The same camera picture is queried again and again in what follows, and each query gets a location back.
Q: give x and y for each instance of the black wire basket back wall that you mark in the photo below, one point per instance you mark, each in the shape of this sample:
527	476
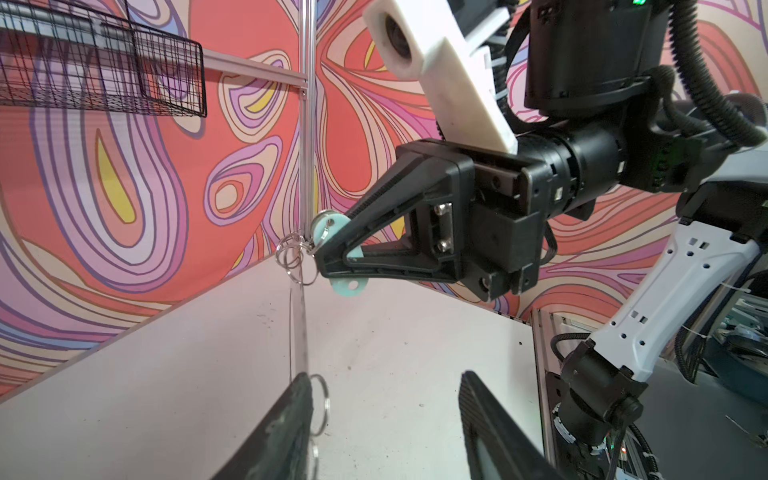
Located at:
81	55

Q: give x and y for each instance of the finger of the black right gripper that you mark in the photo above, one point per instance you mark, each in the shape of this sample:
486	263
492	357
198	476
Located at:
399	186
423	243

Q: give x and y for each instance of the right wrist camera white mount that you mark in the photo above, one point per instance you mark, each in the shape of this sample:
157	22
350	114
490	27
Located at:
421	41

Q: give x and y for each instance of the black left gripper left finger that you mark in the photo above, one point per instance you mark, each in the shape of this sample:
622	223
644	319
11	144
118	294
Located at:
277	449

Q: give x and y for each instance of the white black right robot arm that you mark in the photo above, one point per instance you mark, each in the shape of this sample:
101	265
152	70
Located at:
626	98

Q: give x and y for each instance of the mint green key tag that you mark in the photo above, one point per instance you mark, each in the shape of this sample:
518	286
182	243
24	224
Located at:
325	226

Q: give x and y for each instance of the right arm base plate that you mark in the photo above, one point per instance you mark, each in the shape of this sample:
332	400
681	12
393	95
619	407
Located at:
582	447

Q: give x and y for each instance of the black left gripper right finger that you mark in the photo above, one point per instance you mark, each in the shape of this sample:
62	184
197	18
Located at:
496	447

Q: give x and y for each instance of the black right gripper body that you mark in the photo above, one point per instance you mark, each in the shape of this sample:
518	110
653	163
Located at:
476	217

